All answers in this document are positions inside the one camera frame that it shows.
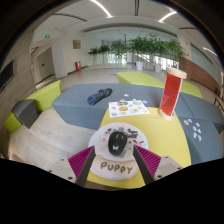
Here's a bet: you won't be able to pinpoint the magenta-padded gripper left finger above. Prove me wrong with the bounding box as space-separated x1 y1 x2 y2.
48 145 98 188

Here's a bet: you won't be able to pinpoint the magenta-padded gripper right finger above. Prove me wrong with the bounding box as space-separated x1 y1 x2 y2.
133 145 184 185

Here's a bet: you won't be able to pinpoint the black computer mouse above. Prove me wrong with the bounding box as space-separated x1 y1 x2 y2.
107 130 129 157

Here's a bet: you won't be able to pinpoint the round white puppy mouse pad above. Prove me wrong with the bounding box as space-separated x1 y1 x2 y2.
88 125 149 182

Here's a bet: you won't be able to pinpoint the large grey ottoman seat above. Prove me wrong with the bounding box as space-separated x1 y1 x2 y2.
51 83 165 132

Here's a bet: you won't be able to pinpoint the white sticker sheet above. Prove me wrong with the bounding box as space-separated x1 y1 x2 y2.
108 99 151 119

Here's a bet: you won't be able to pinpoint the folded dark blue umbrella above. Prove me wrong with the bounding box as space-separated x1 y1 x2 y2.
87 87 113 107

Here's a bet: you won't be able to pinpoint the red liquid timer wooden ends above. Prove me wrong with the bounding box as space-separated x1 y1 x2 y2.
158 67 188 122

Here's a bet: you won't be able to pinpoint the lime green bench seat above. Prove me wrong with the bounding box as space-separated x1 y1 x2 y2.
4 79 63 134

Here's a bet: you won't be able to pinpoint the lime green ottoman seat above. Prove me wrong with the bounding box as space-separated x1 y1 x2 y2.
116 70 168 88
180 80 204 100

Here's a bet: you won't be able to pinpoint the wooden bench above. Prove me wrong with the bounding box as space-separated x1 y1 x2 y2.
213 96 224 112

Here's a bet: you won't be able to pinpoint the row of potted plants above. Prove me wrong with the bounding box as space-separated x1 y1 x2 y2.
87 33 186 73

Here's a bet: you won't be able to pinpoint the ceiling strip lights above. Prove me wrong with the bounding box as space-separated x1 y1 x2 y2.
89 0 219 58

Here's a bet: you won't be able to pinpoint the black wall screen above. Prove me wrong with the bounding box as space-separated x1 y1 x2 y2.
0 59 16 93

